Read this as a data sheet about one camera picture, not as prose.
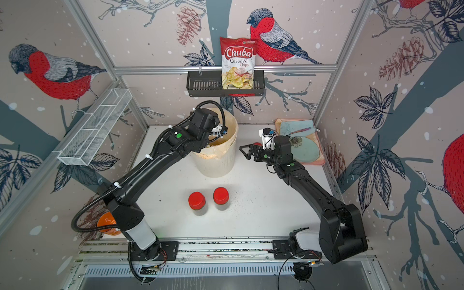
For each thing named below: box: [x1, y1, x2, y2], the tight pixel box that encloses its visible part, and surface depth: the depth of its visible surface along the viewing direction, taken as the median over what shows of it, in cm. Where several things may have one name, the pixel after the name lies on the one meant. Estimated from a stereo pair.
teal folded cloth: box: [280, 119, 316, 138], surface depth 120 cm
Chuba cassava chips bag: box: [219, 36, 259, 90], surface depth 87 cm
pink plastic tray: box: [274, 118, 326, 166], surface depth 116 cm
